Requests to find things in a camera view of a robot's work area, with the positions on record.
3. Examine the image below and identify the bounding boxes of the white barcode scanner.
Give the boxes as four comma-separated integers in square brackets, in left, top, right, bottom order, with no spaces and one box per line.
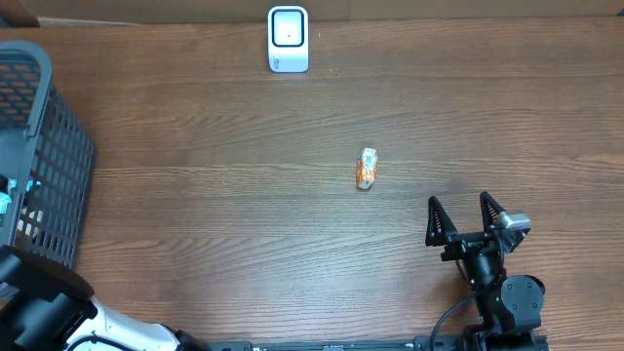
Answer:
[267,5,309,73]

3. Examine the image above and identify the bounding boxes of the grey plastic mesh basket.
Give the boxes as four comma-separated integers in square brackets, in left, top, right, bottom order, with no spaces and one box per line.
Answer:
[1,41,96,268]

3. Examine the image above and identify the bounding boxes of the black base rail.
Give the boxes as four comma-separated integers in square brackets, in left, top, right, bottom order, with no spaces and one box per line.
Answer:
[206,335,478,351]

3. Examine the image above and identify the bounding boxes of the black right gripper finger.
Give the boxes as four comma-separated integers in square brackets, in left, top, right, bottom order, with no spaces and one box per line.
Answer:
[425,196,458,247]
[480,191,510,252]

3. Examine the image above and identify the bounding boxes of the orange snack packet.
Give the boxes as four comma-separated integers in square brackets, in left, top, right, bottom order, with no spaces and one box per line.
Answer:
[356,148,378,190]

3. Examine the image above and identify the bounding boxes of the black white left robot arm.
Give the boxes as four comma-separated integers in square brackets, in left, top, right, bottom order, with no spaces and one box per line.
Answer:
[1,245,209,351]

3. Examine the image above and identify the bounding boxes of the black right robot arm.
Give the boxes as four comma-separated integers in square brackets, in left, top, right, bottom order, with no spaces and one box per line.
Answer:
[416,191,549,351]

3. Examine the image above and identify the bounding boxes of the blue packaged item in basket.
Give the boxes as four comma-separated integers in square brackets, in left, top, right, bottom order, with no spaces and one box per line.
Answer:
[0,175,41,215]

